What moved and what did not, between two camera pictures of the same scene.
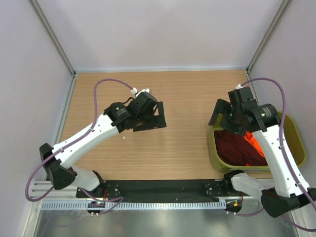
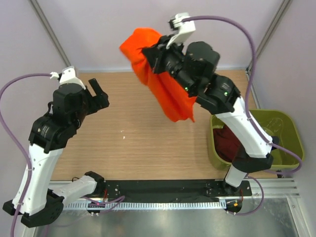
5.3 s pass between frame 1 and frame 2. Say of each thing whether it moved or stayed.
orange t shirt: moved
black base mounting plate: stayed
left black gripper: moved
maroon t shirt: stayed
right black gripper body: moved
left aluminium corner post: stayed
